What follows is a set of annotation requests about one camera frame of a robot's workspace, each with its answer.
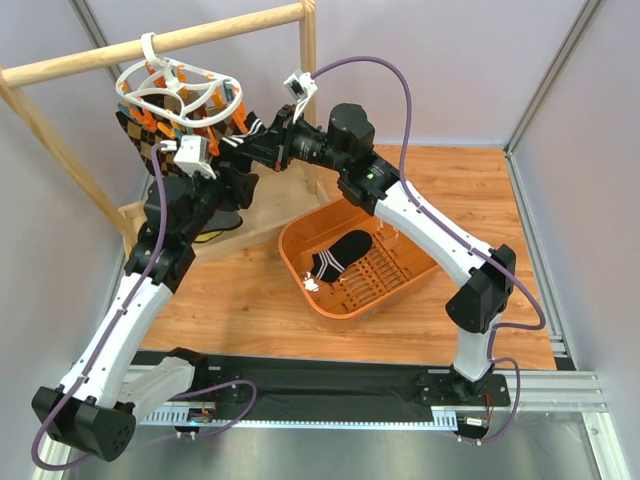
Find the black striped ankle sock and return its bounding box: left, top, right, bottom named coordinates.
left=310, top=230, right=373, bottom=283

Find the black sock yellow trim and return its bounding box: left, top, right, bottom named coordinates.
left=194, top=210, right=243, bottom=244

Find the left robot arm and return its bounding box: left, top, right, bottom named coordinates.
left=32, top=162, right=259, bottom=462

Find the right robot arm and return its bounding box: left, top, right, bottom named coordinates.
left=237, top=103, right=516, bottom=400

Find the white round clip hanger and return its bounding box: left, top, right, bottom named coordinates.
left=115, top=32, right=245, bottom=129

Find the orange brown argyle sock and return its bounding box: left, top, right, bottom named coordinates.
left=196, top=93, right=233, bottom=157

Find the orange plastic basket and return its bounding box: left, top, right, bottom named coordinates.
left=278, top=199, right=441, bottom=322

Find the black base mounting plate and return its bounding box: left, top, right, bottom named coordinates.
left=134, top=349, right=512, bottom=422

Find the wooden drying rack frame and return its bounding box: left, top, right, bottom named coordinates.
left=1, top=1, right=317, bottom=253

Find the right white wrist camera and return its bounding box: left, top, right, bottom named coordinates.
left=283, top=70, right=318, bottom=123

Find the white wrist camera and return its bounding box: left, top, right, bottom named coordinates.
left=160, top=135, right=217, bottom=180
left=283, top=70, right=318, bottom=123

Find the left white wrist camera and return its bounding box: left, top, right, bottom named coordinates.
left=160, top=135, right=217, bottom=180

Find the aluminium slotted rail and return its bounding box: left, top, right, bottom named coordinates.
left=116, top=358, right=606, bottom=430

